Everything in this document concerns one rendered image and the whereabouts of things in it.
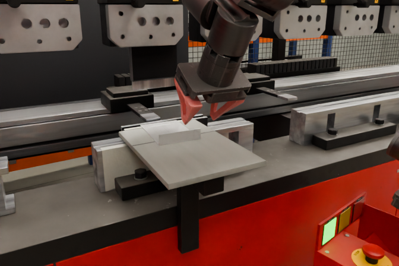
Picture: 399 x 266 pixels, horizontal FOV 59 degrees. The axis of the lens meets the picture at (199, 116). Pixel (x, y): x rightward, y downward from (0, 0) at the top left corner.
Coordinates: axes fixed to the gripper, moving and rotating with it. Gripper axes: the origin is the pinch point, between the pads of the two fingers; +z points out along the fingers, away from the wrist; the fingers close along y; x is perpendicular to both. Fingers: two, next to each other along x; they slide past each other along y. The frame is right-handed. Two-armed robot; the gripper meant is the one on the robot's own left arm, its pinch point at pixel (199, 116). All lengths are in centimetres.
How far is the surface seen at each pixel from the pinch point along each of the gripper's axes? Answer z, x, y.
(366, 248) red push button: 14.2, 26.4, -28.4
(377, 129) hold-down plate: 20, -2, -67
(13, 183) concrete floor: 209, -136, 33
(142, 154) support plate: 9.2, -1.0, 8.4
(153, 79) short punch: 8.6, -19.2, -0.1
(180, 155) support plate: 7.1, 2.4, 2.8
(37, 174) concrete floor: 212, -142, 16
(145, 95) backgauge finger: 24.1, -30.2, -4.4
